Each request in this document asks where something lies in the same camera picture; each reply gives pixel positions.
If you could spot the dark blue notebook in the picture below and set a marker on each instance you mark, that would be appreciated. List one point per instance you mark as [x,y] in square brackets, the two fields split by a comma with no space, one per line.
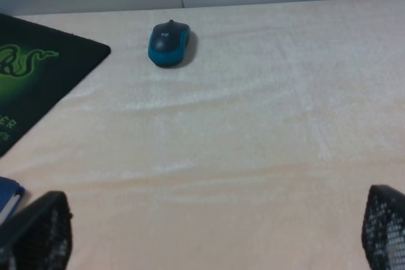
[11,194]

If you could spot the blue black computer mouse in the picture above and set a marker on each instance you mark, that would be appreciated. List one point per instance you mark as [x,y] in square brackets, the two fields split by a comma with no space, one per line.
[168,43]

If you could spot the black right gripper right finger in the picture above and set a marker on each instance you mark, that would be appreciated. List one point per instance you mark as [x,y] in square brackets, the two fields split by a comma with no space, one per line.
[382,234]

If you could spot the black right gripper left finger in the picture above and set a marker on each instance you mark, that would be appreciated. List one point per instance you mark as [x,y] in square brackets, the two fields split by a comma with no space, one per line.
[39,236]

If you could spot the black green Razer mousepad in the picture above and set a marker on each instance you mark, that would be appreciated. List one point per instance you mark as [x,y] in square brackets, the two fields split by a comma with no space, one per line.
[39,66]

